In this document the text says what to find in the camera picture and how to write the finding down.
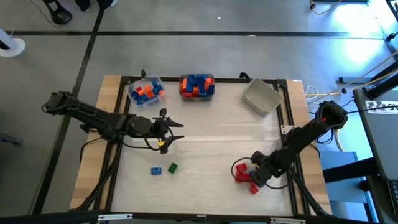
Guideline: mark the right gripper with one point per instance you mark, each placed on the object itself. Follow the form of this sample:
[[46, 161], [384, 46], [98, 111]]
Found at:
[[264, 171]]

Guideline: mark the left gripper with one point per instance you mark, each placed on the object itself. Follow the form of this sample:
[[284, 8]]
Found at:
[[158, 128]]

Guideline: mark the long red toy brick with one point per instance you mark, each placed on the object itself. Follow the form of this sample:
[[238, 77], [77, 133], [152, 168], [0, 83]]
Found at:
[[186, 94]]

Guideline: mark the long orange toy brick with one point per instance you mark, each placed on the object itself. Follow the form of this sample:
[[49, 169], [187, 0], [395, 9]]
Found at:
[[184, 84]]

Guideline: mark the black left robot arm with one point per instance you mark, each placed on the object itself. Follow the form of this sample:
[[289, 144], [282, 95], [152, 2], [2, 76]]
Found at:
[[93, 116]]

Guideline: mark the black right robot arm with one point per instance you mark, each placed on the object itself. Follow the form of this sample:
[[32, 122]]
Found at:
[[304, 137]]

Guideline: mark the green toy brick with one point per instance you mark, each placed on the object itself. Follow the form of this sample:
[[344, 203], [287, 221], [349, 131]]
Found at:
[[173, 168]]

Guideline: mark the smoky grey plastic bin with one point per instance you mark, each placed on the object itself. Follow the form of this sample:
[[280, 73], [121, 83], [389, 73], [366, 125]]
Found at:
[[196, 99]]

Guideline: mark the clear plastic bin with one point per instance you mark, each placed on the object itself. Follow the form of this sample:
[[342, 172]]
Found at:
[[132, 85]]

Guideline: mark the white plastic bin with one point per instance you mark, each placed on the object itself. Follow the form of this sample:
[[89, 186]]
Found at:
[[261, 96]]

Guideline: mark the black equipment desk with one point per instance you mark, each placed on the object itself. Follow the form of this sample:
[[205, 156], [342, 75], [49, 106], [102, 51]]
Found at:
[[379, 140]]

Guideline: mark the black beam stand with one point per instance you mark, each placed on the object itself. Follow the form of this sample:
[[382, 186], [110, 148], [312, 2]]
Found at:
[[384, 85]]

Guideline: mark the person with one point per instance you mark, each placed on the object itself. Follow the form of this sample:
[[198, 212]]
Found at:
[[82, 4]]

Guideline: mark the black floor stand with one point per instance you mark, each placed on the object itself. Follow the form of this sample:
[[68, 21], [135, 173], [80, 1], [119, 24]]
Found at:
[[59, 14]]

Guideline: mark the white floor stand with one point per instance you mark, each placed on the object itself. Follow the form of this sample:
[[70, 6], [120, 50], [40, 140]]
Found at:
[[12, 48]]

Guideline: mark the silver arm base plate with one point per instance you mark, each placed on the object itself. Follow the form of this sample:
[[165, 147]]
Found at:
[[287, 128]]

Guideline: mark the black aluminium table frame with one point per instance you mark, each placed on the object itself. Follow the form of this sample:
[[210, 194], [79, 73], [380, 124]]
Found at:
[[168, 79]]

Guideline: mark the silver frame bracket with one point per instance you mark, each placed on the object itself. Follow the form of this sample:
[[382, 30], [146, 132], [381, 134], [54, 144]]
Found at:
[[115, 216], [287, 221]]

